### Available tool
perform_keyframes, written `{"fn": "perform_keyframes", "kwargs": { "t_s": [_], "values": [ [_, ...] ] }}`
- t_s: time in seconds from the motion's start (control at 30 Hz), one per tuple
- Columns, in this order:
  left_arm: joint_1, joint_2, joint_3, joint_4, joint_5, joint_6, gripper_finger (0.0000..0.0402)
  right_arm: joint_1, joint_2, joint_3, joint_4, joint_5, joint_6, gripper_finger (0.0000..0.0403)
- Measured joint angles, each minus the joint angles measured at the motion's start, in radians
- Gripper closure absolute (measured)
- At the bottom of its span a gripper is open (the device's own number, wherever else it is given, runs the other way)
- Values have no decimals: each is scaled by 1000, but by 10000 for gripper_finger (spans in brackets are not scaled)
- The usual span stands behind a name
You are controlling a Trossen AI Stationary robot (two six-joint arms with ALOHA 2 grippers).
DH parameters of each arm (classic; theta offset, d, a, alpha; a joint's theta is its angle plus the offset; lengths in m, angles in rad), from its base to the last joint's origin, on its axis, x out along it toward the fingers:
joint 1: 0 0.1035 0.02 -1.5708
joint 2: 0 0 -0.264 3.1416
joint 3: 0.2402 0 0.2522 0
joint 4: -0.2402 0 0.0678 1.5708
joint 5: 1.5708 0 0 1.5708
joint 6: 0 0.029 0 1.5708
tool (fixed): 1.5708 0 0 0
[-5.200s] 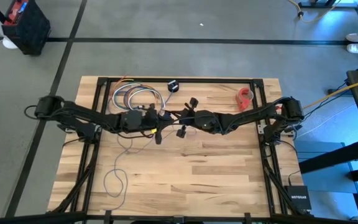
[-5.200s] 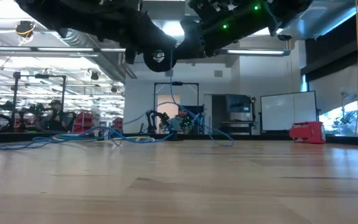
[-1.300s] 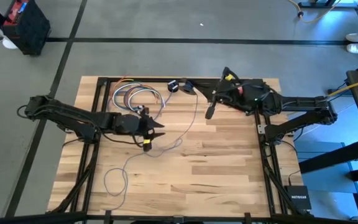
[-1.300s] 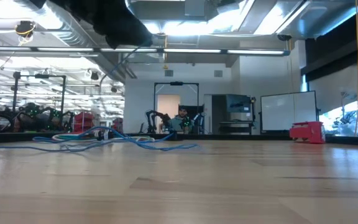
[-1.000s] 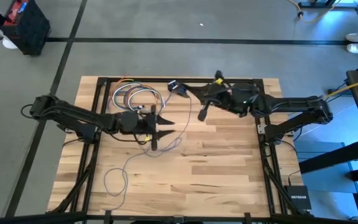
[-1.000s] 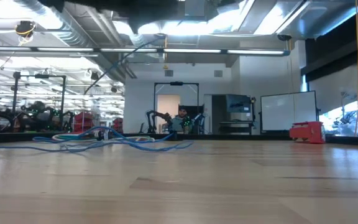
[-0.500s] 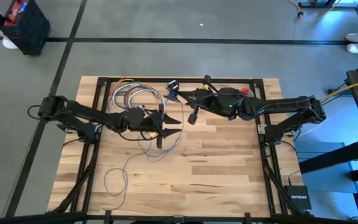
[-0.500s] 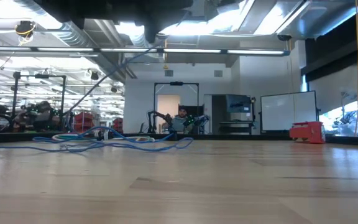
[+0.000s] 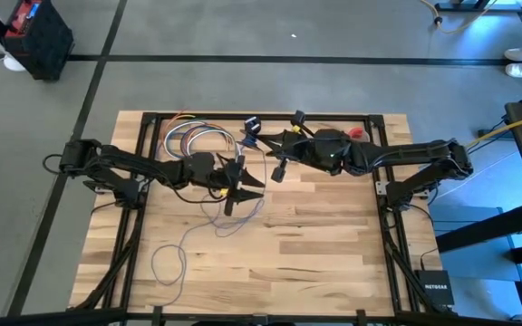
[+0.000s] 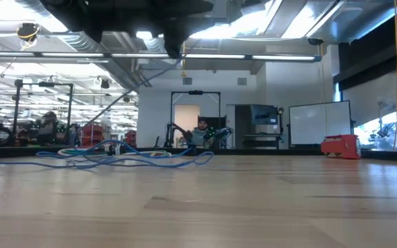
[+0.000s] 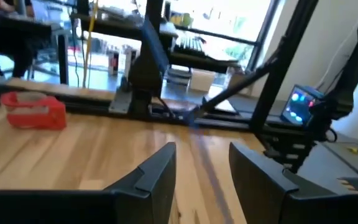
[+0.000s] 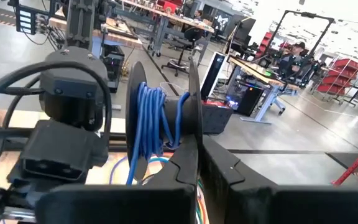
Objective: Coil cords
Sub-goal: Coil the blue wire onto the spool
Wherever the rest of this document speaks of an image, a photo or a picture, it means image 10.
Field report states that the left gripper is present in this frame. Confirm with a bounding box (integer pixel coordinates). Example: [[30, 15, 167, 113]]
[[39, 0, 201, 59]]

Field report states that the long blue cord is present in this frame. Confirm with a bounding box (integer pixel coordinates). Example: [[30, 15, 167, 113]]
[[0, 56, 216, 170]]

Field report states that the ceiling light strip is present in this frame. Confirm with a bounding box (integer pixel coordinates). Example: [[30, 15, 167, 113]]
[[0, 51, 323, 63]]

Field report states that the person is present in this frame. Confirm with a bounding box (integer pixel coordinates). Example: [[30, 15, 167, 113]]
[[190, 116, 216, 149], [36, 110, 61, 145]]

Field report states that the grey cabinet with screen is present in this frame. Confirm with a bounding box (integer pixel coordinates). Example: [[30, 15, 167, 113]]
[[250, 104, 284, 136]]

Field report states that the red bin rack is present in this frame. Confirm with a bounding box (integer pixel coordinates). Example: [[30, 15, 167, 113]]
[[82, 123, 105, 147]]

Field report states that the whiteboard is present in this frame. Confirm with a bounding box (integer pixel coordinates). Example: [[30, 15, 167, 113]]
[[288, 100, 355, 146]]

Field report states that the red box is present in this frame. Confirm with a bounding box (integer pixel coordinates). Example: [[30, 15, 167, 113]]
[[320, 134, 362, 161]]

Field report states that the black camera rig frame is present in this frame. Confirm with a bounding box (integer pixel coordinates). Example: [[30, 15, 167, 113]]
[[13, 79, 75, 145], [169, 90, 222, 149]]

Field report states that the thin blue cable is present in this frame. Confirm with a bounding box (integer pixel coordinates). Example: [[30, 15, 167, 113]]
[[36, 139, 194, 160]]

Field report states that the yellow ceiling cord reel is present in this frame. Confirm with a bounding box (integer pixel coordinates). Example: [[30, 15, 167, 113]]
[[15, 22, 41, 43]]

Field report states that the green cable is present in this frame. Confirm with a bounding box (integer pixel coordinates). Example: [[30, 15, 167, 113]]
[[62, 148, 96, 156]]

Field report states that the black aluminium table frame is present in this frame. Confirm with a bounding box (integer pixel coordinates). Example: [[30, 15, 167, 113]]
[[0, 146, 397, 162]]

